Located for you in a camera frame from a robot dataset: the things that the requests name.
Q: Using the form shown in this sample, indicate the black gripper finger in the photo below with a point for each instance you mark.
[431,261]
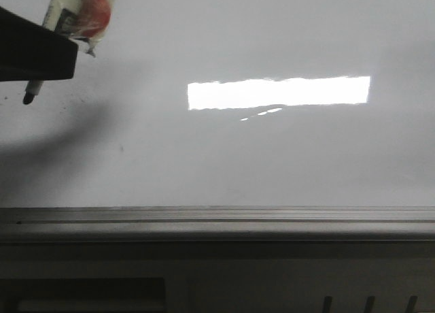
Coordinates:
[31,52]

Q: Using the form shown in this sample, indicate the white black whiteboard marker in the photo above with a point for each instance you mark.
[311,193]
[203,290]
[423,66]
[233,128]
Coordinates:
[61,15]

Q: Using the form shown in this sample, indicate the red magnet taped to marker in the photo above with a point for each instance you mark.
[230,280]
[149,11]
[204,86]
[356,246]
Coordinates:
[91,22]

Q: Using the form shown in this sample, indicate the white whiteboard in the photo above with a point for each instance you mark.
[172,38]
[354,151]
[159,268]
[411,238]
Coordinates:
[234,102]

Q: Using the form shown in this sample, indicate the aluminium whiteboard frame rail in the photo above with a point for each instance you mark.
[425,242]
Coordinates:
[217,224]

